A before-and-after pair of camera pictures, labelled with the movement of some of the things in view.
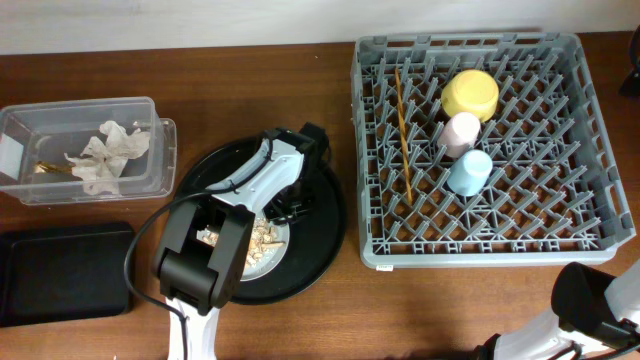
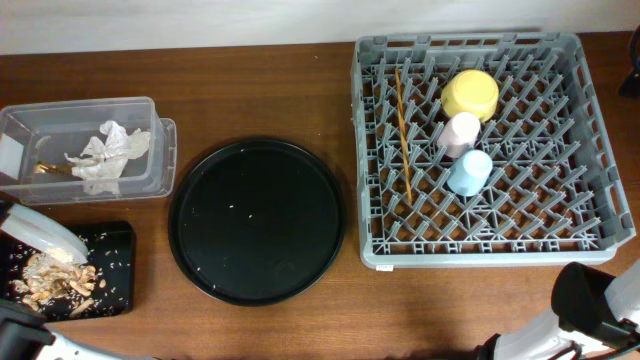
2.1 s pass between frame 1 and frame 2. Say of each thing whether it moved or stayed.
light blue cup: stayed
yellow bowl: stayed
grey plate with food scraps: moved
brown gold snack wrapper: stayed
